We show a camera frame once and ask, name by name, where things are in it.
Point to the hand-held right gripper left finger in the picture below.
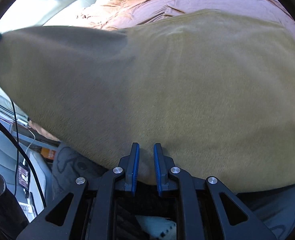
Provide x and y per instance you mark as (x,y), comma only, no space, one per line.
(135,170)

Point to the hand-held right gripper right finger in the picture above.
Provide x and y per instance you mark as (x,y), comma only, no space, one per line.
(157,170)

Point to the olive printed t-shirt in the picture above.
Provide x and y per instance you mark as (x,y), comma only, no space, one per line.
(175,92)

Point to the white spotted fluffy item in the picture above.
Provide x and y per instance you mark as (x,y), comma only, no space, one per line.
(155,226)

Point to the person's grey patterned pants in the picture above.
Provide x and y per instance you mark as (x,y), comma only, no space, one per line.
(70,165)

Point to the cream padded headboard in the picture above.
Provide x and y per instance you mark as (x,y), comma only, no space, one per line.
(50,2)

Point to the black phone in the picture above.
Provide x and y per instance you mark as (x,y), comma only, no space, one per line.
(23,177)

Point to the dark cylindrical object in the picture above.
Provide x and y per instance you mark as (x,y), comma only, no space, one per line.
(5,212)

